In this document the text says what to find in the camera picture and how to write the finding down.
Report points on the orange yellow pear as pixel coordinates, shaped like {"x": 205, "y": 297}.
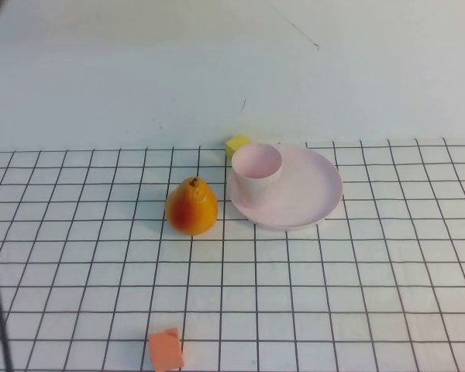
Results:
{"x": 191, "y": 211}

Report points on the pink plastic cup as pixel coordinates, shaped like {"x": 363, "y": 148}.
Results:
{"x": 255, "y": 186}

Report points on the orange rectangular block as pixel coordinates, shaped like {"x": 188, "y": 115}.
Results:
{"x": 166, "y": 350}

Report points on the yellow cube block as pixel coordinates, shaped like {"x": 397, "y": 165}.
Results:
{"x": 234, "y": 144}

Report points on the pink round plate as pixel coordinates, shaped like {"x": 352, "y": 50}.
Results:
{"x": 310, "y": 190}

